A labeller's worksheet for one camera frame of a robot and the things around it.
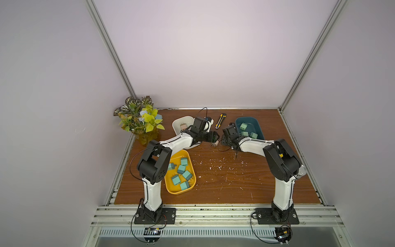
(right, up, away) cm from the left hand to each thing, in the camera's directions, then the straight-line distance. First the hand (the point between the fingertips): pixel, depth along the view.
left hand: (218, 135), depth 92 cm
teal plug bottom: (-18, -22, -8) cm, 29 cm away
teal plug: (-21, -15, -2) cm, 26 cm away
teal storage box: (+27, +5, +17) cm, 32 cm away
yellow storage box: (-26, -14, +2) cm, 30 cm away
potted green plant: (-45, +11, -8) cm, 47 cm away
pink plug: (-2, -6, +6) cm, 9 cm away
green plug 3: (+19, 0, +8) cm, 21 cm away
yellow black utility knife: (+5, +12, +22) cm, 26 cm away
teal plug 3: (-24, -24, -9) cm, 35 cm away
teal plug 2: (-22, -19, -4) cm, 30 cm away
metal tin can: (+46, -18, -9) cm, 50 cm away
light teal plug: (-28, -17, -5) cm, 33 cm away
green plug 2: (+25, -1, +9) cm, 27 cm away
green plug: (+20, +5, +15) cm, 25 cm away
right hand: (+7, 0, +8) cm, 10 cm away
